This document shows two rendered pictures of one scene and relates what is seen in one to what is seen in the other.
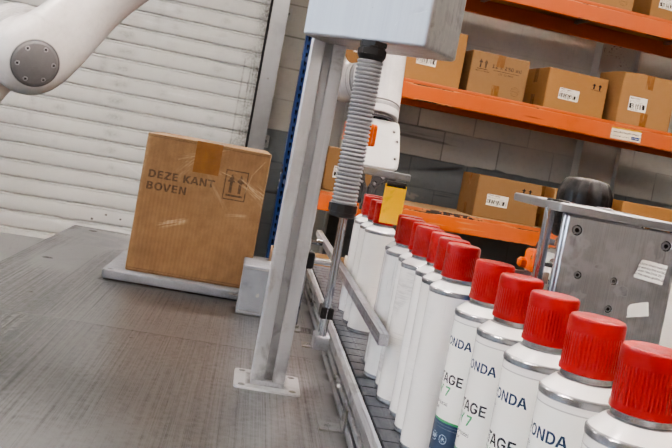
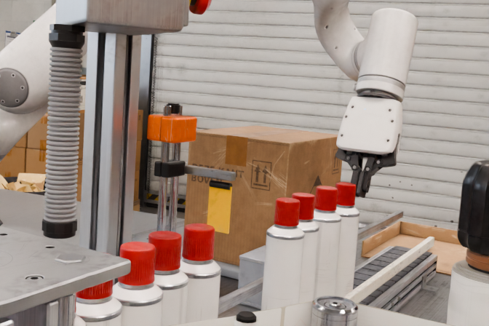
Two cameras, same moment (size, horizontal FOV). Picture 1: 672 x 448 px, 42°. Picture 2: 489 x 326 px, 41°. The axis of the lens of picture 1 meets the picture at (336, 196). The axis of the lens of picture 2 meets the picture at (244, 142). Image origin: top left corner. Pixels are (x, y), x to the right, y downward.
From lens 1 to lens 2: 0.83 m
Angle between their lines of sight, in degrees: 36
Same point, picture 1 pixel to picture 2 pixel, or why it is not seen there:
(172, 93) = (446, 79)
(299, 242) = not seen: hidden behind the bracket
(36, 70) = (9, 93)
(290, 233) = (89, 245)
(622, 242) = not seen: outside the picture
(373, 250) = (268, 255)
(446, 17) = not seen: outside the picture
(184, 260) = (225, 246)
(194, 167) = (226, 159)
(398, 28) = (77, 4)
